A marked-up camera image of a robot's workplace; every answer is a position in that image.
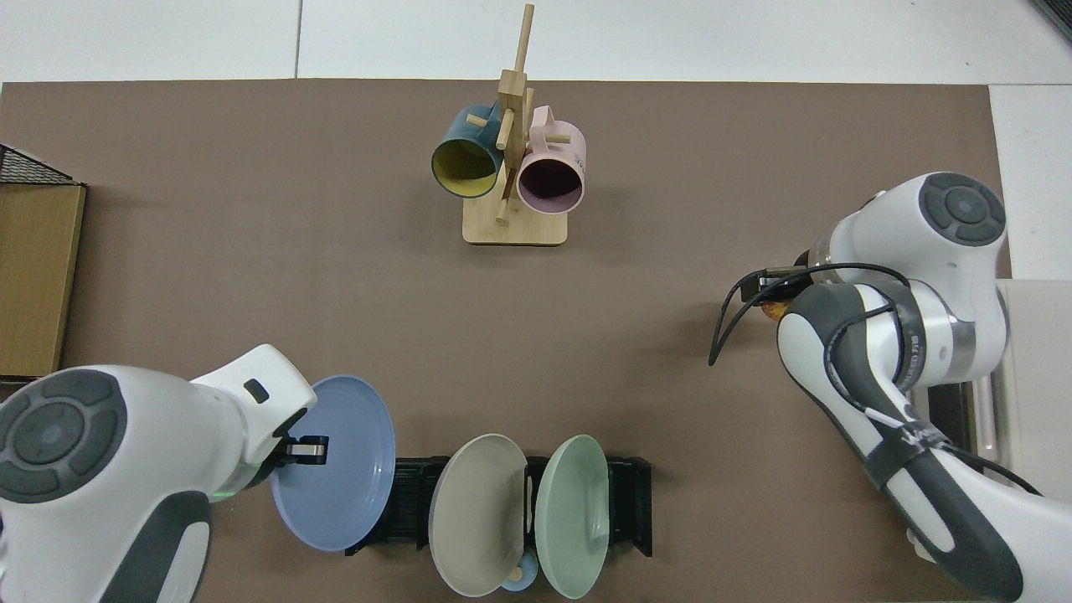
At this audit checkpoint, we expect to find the blue plate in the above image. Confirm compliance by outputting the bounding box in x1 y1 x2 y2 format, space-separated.
271 374 397 553

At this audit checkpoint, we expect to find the black dish rack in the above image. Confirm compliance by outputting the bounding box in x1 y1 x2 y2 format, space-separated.
345 456 653 558

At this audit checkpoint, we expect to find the beige plate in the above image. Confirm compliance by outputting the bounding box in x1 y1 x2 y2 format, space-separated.
428 433 529 597

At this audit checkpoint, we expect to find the pale green plate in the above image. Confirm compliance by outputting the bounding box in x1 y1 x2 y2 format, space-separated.
536 434 611 600

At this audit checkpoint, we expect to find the brown table cloth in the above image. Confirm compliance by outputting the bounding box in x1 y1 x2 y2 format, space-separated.
0 80 1014 603

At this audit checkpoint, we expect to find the small blue round thing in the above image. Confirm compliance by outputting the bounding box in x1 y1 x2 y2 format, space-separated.
501 557 539 593

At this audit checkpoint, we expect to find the pink mug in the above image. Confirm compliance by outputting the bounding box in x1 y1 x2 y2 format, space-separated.
517 106 587 214

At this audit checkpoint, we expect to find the wooden cup stand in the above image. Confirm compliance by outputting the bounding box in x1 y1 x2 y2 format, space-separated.
462 3 569 247

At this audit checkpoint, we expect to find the teal mug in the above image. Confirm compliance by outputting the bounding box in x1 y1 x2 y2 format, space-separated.
431 105 506 199

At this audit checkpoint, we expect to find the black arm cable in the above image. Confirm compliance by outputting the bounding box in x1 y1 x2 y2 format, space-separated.
708 262 1044 499

